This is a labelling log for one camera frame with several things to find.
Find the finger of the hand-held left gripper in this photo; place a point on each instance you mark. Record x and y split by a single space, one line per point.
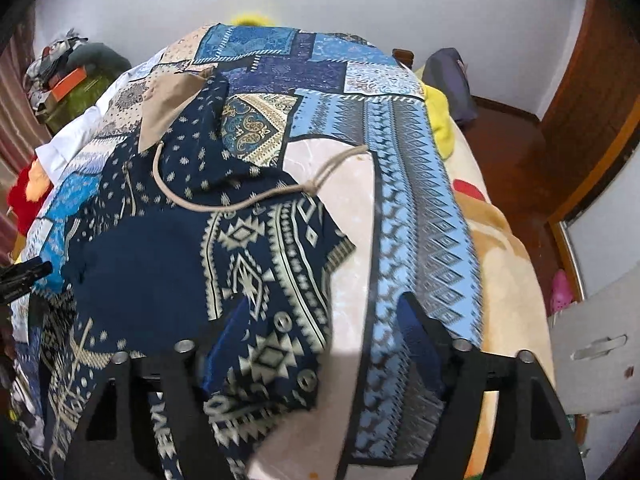
22 275

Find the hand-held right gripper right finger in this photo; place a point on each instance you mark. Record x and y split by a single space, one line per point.
420 345

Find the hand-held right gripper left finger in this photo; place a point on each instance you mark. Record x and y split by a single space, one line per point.
226 350

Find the navy patterned hooded garment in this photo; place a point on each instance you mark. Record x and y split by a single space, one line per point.
150 260

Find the pile of mixed clothes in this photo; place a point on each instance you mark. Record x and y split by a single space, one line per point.
60 55

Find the striped pink curtain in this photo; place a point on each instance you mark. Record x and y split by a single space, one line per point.
15 135

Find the white cloth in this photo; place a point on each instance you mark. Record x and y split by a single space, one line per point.
75 140

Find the pink slipper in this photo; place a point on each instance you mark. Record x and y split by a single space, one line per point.
560 292

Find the green patterned cloth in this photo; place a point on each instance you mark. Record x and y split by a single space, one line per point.
75 105

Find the white cardboard panel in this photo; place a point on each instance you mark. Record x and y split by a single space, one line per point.
600 360

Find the orange box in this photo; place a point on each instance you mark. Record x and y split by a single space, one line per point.
67 85

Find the blue patchwork bedsheet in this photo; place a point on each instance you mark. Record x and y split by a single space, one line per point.
350 125

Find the grey bag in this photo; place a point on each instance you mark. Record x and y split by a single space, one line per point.
452 85

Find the wooden bedpost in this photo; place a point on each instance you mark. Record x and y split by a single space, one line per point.
402 57

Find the brown wooden wardrobe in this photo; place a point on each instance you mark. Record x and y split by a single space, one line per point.
590 110

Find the yellow fuzzy bundle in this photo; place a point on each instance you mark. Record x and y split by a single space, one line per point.
252 20

